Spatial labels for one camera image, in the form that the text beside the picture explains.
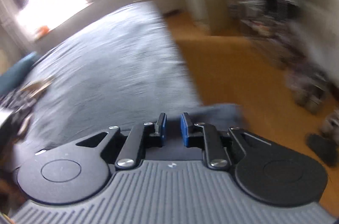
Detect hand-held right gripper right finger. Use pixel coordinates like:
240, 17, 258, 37
180, 112, 272, 170

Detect dark plaid shirt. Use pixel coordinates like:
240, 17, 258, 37
0, 89, 36, 134

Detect tan olive cloth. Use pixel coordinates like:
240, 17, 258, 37
21, 76, 55, 93

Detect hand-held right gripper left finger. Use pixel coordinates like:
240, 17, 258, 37
75, 112, 167, 170

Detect pale furry slipper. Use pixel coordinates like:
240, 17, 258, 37
320, 110, 339, 134

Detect dark slipper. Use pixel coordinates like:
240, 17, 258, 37
306, 133, 338, 166

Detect grey bed blanket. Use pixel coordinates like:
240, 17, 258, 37
16, 0, 202, 150

